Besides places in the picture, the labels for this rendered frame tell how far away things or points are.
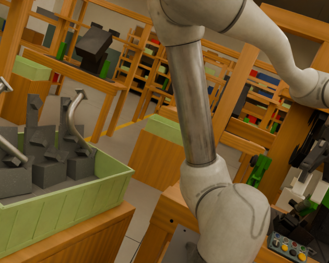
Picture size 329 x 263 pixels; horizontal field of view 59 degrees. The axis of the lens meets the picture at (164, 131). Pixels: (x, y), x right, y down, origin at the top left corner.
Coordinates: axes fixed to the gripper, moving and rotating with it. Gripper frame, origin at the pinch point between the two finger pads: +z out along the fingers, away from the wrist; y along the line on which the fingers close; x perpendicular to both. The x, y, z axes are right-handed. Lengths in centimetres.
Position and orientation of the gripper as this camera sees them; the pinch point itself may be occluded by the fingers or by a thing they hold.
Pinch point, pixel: (307, 194)
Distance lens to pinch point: 96.4
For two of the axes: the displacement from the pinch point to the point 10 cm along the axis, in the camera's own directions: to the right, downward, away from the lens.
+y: -7.0, -3.1, -6.4
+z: -4.3, 9.0, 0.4
